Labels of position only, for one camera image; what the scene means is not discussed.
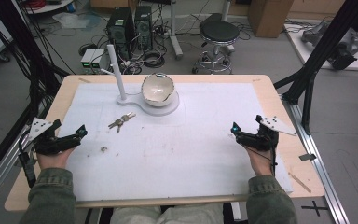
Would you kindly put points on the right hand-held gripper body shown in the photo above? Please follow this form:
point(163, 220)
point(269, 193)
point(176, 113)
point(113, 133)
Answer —
point(265, 135)

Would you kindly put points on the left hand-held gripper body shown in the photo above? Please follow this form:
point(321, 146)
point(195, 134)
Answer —
point(45, 141)

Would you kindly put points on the person's left hand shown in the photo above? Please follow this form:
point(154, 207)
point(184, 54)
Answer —
point(53, 159)

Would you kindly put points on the person's right hand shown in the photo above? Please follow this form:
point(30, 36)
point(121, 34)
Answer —
point(261, 161)

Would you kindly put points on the bunch of metal keys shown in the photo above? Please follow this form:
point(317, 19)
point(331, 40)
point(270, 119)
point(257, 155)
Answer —
point(121, 120)

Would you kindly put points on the grey tape piece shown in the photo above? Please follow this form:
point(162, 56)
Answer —
point(307, 157)

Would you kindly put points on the thin wooden stick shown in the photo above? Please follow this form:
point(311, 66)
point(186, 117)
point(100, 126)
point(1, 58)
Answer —
point(300, 182)

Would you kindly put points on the white table mat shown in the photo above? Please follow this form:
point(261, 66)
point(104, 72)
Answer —
point(183, 155)

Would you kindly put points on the white power supply box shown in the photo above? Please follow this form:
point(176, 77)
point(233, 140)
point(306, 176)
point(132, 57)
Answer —
point(98, 59)
point(87, 59)

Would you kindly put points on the white ceramic bowl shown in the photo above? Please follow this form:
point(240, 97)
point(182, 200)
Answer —
point(157, 90)

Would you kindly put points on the black tape cross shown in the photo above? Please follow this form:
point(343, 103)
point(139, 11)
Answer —
point(314, 208)

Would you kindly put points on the white floor board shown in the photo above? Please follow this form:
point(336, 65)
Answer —
point(310, 54)

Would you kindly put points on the black round stool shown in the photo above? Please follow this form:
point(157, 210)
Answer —
point(219, 32)

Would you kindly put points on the person's legs light trousers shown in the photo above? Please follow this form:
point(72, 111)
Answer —
point(167, 215)

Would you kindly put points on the black computer tower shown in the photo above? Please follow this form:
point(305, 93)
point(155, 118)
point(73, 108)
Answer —
point(143, 26)
point(120, 29)

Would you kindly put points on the clear plastic bag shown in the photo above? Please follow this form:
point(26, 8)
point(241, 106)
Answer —
point(71, 20)

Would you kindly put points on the white desk leg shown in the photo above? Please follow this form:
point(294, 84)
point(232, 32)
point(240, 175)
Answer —
point(175, 31)

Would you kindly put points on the brown cardboard box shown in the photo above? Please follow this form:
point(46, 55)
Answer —
point(268, 17)

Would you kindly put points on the grey machine on board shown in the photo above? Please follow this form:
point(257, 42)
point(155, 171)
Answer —
point(338, 43)

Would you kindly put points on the white round table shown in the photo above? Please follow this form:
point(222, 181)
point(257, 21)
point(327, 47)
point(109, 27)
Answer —
point(48, 6)

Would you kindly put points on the aluminium rail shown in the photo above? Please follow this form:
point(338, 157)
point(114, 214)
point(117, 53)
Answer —
point(0, 177)
point(318, 165)

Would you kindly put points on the white stand with post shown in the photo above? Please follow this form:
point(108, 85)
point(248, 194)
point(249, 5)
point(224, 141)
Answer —
point(119, 70)

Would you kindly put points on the black metal frame strut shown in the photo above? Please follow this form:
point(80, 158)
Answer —
point(320, 53)
point(28, 53)

